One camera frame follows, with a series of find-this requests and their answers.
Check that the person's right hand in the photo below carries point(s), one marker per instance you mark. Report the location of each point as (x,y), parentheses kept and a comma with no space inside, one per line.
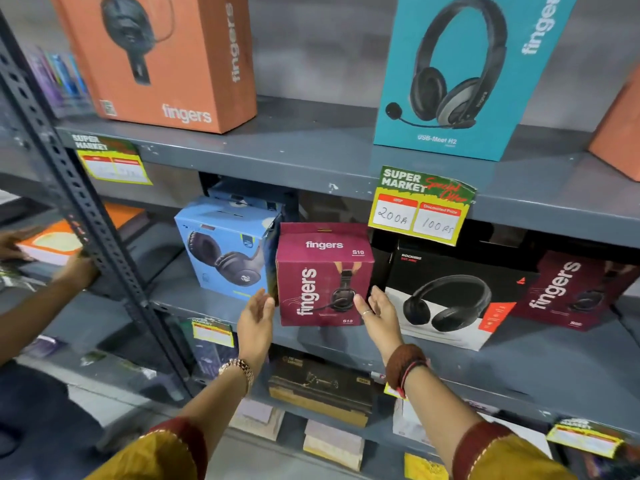
(386,329)

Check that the person's left hand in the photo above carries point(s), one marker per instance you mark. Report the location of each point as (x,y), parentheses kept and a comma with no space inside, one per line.
(252,329)

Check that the person's right thumb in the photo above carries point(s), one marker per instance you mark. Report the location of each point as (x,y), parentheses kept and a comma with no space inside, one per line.
(363,305)

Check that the person's left fingers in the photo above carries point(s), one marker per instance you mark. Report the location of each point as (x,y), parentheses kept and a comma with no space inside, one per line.
(262,303)

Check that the another person's forearm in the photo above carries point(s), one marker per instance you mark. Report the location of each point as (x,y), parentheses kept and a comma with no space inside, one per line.
(30,319)

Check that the person's right forearm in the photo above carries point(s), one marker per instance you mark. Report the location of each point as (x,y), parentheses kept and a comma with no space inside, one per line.
(436,404)

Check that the person's left forearm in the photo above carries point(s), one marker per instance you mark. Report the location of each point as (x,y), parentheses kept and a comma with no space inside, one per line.
(220,404)

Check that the magenta headphone box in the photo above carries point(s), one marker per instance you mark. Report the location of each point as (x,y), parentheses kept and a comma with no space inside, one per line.
(320,274)

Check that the small yellow shelf tag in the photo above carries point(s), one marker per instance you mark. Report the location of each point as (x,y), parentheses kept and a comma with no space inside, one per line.
(214,333)

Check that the light blue headphone box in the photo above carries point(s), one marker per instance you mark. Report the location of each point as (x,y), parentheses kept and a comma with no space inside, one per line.
(225,244)

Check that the black and white headphone box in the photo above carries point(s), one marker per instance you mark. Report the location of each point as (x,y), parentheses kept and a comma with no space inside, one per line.
(450,294)

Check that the black and gold box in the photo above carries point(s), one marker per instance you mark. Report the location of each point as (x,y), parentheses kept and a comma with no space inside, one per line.
(320,387)

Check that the blue box with dark top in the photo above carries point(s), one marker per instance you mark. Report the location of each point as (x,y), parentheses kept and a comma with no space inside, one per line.
(245,194)

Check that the green yellow handwritten price tag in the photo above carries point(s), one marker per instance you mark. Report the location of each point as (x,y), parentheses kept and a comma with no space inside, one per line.
(420,207)

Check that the beige flat box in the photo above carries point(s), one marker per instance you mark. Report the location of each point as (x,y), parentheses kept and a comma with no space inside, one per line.
(334,444)
(256,418)

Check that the grey metal shelf board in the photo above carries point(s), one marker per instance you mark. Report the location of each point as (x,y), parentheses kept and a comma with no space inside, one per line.
(310,149)
(525,364)

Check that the yellow packet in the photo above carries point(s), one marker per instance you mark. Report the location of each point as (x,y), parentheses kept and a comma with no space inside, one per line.
(425,468)

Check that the yellow sleeve with maroon cuff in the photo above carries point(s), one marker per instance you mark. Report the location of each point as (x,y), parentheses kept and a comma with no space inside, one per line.
(505,457)
(150,457)

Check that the dark maroon headphone box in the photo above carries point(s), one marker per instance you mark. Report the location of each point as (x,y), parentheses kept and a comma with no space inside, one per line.
(565,289)

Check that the green yellow blank price tag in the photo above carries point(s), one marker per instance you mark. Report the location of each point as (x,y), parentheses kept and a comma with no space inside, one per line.
(112,159)

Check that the orange and white flat box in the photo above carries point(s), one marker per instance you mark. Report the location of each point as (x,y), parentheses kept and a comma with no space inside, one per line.
(60,237)

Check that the grey perforated metal upright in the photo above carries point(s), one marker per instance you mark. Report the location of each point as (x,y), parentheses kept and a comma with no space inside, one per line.
(75,189)

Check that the teal headset box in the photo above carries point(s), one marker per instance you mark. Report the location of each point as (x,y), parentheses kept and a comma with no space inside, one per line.
(465,69)

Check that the yellow shelf tag with dark header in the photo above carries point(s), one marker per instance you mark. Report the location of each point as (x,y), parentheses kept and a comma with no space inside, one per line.
(585,438)

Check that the large orange headphone box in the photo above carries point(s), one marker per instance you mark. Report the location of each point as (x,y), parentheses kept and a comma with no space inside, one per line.
(170,59)

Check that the row of colourful packets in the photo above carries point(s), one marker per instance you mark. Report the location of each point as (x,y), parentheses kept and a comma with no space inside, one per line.
(60,79)

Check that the plain orange box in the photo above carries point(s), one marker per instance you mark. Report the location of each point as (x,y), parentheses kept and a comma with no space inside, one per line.
(620,129)

